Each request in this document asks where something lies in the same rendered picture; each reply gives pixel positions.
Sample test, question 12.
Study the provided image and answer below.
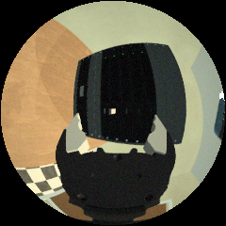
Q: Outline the dark grey server rack frame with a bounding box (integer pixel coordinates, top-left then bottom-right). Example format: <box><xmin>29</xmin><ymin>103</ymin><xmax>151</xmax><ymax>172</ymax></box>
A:
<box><xmin>73</xmin><ymin>42</ymin><xmax>186</xmax><ymax>145</ymax></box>

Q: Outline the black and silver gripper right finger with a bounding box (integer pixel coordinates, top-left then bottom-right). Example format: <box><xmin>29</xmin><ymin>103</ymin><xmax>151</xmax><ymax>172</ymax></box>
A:
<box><xmin>143</xmin><ymin>115</ymin><xmax>176</xmax><ymax>186</ymax></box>

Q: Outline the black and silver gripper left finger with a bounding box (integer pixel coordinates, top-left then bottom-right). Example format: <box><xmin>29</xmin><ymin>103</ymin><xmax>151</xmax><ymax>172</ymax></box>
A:
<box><xmin>56</xmin><ymin>113</ymin><xmax>89</xmax><ymax>184</ymax></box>

